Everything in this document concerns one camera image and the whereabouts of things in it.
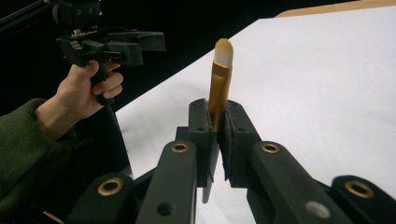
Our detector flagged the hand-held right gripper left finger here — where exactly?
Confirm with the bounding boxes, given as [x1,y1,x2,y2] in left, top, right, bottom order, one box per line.
[176,97,220,189]

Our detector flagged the white table sheet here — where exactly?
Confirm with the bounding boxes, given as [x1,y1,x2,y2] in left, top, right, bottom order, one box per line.
[115,6,396,224]

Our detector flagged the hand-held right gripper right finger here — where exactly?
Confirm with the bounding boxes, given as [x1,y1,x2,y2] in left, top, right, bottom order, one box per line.
[218,100,262,189]

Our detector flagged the black gold makeup brush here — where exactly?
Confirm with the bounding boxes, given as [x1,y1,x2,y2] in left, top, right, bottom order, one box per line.
[207,37,234,133]

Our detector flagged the wooden table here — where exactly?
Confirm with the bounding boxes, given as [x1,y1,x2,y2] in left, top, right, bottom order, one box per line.
[275,0,396,19]

